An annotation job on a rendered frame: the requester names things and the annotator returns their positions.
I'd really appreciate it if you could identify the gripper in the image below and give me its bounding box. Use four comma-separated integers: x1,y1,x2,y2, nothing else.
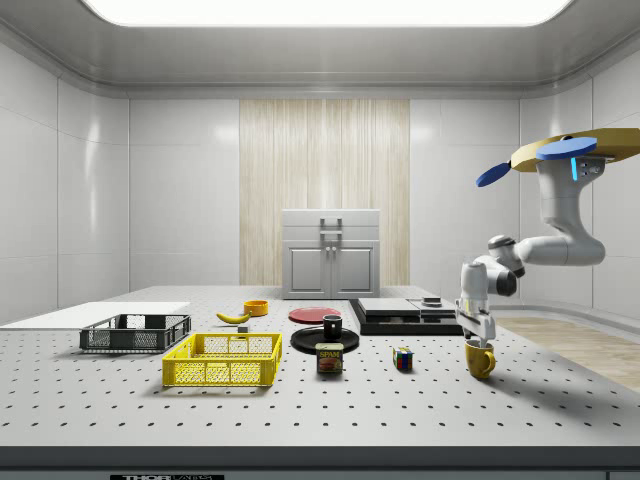
454,298,498,349

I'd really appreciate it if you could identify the yellow mug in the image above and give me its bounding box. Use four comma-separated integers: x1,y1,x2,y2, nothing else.
464,339,498,380

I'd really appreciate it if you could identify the black stove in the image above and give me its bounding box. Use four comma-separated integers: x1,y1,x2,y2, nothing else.
347,296,466,337

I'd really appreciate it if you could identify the puzzle cube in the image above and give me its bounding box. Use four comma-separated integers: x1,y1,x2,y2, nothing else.
392,346,415,373

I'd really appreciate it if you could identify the black mug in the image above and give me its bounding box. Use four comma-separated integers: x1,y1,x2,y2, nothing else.
322,314,344,342

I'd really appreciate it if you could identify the flat-sided can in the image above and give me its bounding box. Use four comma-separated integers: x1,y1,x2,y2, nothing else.
315,342,345,376

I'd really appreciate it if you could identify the white cabinet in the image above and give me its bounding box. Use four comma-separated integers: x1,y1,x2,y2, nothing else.
280,208,382,301

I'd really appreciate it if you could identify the red plate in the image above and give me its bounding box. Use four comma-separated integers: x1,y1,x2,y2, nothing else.
288,306,338,325

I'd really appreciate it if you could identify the black plate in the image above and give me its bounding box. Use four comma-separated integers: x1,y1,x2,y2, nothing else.
289,325,362,355

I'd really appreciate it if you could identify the yellow basket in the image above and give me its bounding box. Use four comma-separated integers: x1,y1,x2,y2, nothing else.
160,332,284,388

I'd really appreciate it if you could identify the dark grey basket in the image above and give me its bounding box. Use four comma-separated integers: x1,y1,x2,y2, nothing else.
78,313,193,355

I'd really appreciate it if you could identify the white board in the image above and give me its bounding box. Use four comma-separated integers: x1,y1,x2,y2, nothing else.
0,301,192,330

